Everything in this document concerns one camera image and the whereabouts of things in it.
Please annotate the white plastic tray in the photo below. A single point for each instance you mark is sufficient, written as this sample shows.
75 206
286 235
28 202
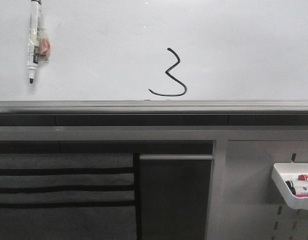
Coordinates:
283 172

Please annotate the dark grey panel with rail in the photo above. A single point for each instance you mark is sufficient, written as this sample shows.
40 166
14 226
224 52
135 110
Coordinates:
174 198

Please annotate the grey fabric pocket organizer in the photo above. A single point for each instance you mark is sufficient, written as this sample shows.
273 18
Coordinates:
68 197

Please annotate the grey pegboard panel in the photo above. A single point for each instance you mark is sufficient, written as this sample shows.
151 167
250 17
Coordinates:
244 202

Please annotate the pink labelled marker in tray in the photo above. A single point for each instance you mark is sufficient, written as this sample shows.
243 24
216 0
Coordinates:
302 194

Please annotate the grey aluminium whiteboard tray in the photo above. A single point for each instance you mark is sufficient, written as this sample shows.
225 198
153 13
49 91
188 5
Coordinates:
151 107

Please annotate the black capped marker in tray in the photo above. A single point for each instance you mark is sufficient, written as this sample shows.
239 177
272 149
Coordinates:
297 186

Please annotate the red capped marker in tray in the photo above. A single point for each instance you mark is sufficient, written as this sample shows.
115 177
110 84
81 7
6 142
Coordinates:
303 177

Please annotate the white whiteboard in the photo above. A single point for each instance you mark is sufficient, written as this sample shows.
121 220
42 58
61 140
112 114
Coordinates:
115 50

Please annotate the white whiteboard marker black tip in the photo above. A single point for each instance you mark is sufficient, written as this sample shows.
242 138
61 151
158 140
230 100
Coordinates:
33 44

